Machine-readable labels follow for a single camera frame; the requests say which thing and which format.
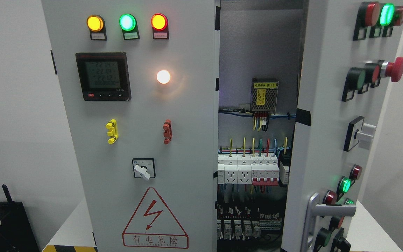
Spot row of relay modules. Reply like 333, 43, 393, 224
216, 219, 263, 240

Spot white selector switch right door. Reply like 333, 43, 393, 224
343, 116, 376, 152

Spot red four pole breaker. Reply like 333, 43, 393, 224
251, 155, 280, 186

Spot red emergency stop button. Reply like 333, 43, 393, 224
379, 56, 403, 83

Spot green indicator light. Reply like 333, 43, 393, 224
119, 13, 140, 40

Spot yellow terminal connector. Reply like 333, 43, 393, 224
105, 119, 119, 145

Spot red terminal connector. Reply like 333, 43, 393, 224
163, 119, 172, 145

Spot yellow indicator light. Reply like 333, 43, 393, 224
86, 15, 107, 41

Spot silver door handle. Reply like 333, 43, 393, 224
300, 193, 356, 252

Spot black digital power meter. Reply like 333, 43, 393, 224
75, 52, 131, 102

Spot white socket modules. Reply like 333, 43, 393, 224
217, 154, 252, 184

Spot black white surge protector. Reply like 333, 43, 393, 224
278, 151, 291, 187

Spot white rotary selector switch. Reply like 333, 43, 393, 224
132, 158, 156, 181

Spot metal mesh power supply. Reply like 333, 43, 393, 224
250, 78, 279, 113

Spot red electric hazard sticker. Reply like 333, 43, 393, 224
122, 187, 189, 249

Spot white glowing indicator lamp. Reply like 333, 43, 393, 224
156, 70, 171, 84

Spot black box with antenna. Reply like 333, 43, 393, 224
0, 184, 40, 252

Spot red indicator light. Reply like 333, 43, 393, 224
151, 13, 169, 40

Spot grey cabinet door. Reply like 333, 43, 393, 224
281, 0, 403, 252
42, 0, 219, 252

